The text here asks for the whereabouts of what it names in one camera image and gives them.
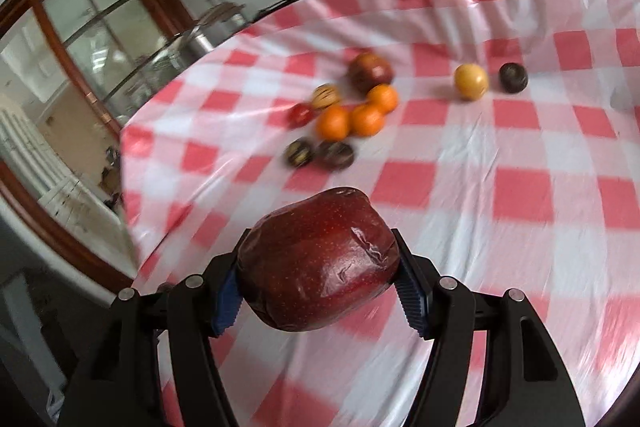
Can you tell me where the dark red apple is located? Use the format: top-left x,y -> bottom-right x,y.
236,186 -> 400,333
347,51 -> 395,94

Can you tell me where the dark purple passion fruit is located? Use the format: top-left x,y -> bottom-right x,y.
316,141 -> 356,170
284,138 -> 314,168

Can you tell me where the orange tangerine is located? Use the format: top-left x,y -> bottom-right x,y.
366,83 -> 399,114
314,105 -> 350,141
350,103 -> 385,138

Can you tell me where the dark small passion fruit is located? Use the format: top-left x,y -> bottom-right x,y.
498,62 -> 528,94

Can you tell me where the red white checkered tablecloth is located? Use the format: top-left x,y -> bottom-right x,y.
122,0 -> 639,425

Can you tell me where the small red tomato on table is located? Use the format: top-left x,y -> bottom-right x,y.
286,103 -> 314,128

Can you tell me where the striped yellow pepino melon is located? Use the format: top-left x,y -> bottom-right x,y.
310,83 -> 342,110

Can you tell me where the silver rice cooker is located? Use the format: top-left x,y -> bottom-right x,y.
177,1 -> 248,58

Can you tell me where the wooden glass door frame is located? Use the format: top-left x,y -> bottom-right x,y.
1,0 -> 193,291

